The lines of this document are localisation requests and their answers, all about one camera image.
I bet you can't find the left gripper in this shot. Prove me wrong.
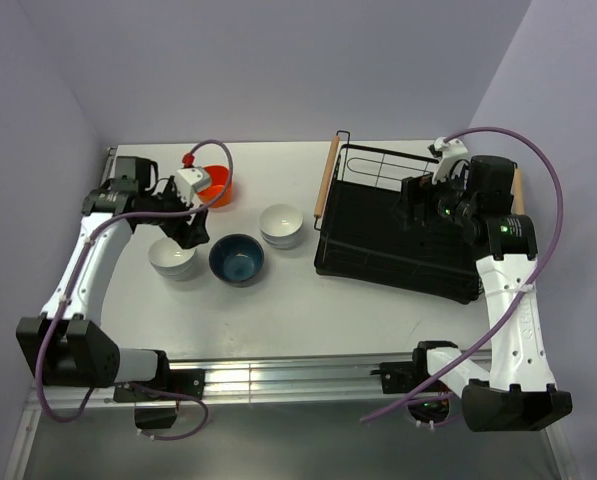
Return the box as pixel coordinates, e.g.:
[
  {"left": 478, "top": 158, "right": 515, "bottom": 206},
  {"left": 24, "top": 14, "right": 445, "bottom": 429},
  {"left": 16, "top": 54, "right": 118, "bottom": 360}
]
[{"left": 139, "top": 176, "right": 209, "bottom": 249}]

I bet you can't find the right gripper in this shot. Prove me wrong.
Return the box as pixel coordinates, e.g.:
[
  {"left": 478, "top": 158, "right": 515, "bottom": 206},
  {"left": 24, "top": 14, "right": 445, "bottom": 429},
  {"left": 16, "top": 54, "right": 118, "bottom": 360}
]
[{"left": 390, "top": 162, "right": 479, "bottom": 231}]

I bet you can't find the blue ceramic bowl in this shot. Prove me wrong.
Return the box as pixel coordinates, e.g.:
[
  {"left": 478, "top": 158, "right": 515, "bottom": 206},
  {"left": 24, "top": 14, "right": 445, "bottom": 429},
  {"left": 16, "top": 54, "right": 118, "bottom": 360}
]
[{"left": 208, "top": 234, "right": 265, "bottom": 287}]

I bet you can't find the orange bowl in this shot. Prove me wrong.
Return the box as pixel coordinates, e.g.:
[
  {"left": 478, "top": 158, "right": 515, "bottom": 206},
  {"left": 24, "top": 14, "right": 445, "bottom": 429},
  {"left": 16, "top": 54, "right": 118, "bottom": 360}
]
[{"left": 197, "top": 165, "right": 232, "bottom": 208}]

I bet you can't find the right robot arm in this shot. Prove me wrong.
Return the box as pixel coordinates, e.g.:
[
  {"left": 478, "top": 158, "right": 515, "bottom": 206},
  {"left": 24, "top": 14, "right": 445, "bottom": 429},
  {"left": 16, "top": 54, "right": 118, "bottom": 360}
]
[{"left": 395, "top": 155, "right": 573, "bottom": 432}]

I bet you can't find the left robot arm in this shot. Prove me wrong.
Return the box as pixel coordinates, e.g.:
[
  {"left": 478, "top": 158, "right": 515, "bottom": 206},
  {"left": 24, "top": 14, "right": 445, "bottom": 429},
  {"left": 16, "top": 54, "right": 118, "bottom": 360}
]
[{"left": 16, "top": 156, "right": 211, "bottom": 399}]

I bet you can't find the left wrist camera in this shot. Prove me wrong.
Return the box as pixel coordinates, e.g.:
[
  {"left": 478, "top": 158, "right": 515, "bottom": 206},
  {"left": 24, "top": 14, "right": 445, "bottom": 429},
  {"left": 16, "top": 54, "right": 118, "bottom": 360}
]
[{"left": 174, "top": 152, "right": 211, "bottom": 207}]

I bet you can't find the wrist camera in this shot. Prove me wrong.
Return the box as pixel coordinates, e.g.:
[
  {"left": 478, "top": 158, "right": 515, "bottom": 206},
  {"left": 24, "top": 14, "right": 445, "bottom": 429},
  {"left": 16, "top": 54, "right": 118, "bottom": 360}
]
[
  {"left": 429, "top": 137, "right": 468, "bottom": 185},
  {"left": 174, "top": 152, "right": 211, "bottom": 207}
]

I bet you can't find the black wire dish rack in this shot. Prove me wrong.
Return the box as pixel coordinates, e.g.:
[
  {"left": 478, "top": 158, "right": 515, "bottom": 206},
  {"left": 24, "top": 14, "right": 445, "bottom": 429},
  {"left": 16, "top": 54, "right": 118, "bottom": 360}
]
[{"left": 312, "top": 130, "right": 525, "bottom": 305}]

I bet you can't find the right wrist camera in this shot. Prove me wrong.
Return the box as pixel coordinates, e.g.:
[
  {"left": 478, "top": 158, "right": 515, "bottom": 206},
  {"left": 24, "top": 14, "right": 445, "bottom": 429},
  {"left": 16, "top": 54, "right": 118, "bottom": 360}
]
[{"left": 429, "top": 137, "right": 468, "bottom": 185}]

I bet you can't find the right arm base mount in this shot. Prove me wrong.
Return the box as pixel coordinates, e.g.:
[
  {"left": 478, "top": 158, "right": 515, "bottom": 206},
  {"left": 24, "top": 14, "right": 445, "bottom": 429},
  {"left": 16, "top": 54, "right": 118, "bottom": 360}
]
[{"left": 372, "top": 361, "right": 450, "bottom": 422}]

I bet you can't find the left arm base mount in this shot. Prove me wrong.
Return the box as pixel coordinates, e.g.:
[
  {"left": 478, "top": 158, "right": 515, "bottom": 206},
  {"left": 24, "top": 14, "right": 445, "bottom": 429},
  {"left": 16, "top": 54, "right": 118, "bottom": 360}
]
[{"left": 113, "top": 369, "right": 209, "bottom": 435}]

